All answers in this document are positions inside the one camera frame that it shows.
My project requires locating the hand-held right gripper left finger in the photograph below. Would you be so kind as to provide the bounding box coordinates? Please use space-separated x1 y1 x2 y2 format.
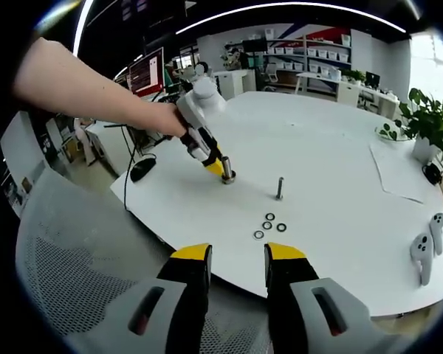
64 242 213 354

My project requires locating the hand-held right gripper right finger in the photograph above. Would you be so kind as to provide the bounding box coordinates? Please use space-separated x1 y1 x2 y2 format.
264 242 396 354

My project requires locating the large threaded stud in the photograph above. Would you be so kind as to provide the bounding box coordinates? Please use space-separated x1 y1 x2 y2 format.
219 156 238 185

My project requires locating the person's left hand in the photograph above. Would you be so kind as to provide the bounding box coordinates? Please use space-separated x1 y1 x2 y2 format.
153 102 190 139

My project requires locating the white cabinet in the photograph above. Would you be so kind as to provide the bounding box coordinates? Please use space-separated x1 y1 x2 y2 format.
213 69 258 100

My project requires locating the black computer mouse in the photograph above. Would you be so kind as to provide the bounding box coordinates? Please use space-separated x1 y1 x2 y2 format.
129 153 158 183

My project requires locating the computer monitor with red screen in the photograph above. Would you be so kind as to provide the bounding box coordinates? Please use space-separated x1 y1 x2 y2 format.
128 46 166 97

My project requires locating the grey mesh office chair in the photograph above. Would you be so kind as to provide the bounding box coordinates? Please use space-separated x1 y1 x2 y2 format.
14 169 278 354

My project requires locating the storage shelf with white bins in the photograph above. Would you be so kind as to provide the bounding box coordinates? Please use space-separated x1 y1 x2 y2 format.
264 27 354 73

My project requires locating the grey handheld controller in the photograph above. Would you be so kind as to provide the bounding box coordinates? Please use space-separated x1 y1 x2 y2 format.
429 212 443 256
409 233 435 287

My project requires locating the row of white desks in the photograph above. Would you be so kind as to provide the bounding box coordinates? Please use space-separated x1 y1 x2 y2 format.
297 72 402 119

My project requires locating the white paper sheet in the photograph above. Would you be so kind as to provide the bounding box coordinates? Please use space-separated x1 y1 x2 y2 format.
368 142 425 204

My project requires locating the small plant in dish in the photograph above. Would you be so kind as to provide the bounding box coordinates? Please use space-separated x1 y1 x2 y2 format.
375 119 411 143

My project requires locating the small black device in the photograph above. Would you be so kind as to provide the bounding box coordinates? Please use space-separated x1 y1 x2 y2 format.
422 162 443 186

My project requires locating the potted green plant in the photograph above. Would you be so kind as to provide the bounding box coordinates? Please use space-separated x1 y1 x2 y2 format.
394 87 443 165

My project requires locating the black wall screen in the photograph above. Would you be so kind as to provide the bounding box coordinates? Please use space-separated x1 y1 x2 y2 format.
242 38 267 53

